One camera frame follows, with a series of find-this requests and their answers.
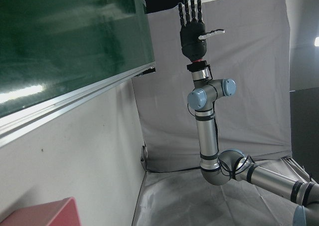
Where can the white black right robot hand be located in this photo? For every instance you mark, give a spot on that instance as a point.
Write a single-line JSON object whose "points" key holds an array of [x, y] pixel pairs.
{"points": [[193, 41]]}

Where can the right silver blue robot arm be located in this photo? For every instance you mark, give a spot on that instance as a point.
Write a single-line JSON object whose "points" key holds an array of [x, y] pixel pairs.
{"points": [[207, 136]]}

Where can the pink plastic basket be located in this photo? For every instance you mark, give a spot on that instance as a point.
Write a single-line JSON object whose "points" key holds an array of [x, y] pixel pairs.
{"points": [[49, 213]]}

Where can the green conveyor belt aluminium frame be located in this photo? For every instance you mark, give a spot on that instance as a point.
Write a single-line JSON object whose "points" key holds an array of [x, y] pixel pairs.
{"points": [[62, 49]]}

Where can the grey cloth curtain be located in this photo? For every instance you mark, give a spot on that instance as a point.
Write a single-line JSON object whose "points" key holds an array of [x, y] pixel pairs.
{"points": [[249, 86]]}

